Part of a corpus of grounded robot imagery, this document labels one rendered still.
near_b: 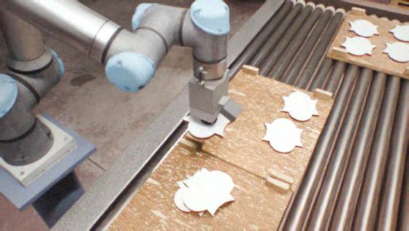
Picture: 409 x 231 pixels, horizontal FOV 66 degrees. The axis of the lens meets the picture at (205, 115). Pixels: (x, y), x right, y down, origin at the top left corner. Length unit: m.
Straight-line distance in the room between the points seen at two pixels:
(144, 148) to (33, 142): 0.31
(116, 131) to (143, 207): 1.53
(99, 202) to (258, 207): 0.41
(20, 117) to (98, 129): 1.44
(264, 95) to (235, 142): 0.24
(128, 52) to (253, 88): 0.65
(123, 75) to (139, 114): 1.86
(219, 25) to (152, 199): 0.46
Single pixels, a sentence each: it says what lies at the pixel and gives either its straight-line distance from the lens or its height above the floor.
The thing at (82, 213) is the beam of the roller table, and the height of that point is 0.92.
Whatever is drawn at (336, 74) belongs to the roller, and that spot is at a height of 0.92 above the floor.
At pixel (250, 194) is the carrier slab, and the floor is 0.94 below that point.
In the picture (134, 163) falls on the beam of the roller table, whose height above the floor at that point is 0.92.
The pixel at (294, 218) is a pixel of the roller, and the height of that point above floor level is 0.92.
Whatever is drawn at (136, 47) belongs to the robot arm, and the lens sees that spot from 0.57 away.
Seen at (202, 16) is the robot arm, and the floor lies 1.37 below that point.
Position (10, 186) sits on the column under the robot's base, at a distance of 1.08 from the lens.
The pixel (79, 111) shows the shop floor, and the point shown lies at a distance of 2.56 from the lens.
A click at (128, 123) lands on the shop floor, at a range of 2.36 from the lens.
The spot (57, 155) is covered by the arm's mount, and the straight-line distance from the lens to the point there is 1.06.
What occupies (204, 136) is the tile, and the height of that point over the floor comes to 1.07.
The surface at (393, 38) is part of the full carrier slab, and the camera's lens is 1.60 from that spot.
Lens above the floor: 1.65
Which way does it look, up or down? 45 degrees down
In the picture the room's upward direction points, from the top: straight up
